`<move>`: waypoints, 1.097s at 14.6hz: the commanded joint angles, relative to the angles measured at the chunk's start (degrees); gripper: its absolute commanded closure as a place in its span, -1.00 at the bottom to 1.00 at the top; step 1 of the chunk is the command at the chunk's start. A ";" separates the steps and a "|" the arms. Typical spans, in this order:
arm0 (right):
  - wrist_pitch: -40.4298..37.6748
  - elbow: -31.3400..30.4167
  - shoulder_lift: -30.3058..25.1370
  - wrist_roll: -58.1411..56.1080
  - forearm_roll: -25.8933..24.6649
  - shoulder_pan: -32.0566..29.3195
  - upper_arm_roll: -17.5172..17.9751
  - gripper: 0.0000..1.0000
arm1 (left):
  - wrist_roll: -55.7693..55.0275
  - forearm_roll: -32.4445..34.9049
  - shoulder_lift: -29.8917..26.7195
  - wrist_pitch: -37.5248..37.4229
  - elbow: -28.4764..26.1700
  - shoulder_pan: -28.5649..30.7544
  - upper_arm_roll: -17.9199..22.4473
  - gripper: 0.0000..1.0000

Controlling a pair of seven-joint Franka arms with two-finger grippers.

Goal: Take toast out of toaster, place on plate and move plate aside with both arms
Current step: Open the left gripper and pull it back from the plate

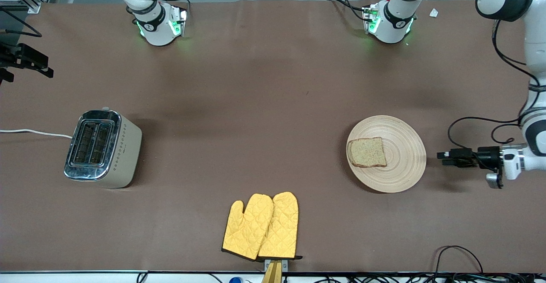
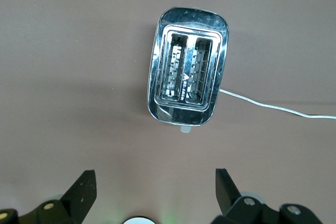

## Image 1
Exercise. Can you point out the blue round cap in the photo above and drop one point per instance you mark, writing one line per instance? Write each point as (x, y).
(235, 280)

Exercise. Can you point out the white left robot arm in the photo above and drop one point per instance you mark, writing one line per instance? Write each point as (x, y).
(535, 40)

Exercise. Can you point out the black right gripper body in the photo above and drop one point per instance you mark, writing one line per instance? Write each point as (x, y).
(17, 58)

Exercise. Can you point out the grey metal bracket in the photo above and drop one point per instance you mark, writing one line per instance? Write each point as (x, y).
(285, 265)

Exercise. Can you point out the round wooden plate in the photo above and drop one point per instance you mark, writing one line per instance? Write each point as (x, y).
(401, 163)

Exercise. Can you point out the small white paper scrap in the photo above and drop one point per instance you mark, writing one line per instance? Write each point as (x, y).
(434, 13)

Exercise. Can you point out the brown toast slice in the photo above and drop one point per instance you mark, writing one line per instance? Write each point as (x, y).
(367, 153)

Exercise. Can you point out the yellow quilted oven mitt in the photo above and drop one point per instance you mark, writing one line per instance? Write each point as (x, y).
(281, 227)
(245, 227)

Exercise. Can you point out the cream and chrome toaster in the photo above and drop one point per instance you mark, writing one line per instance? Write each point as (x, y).
(111, 155)

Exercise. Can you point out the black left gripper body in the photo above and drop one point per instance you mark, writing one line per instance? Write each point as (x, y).
(489, 155)

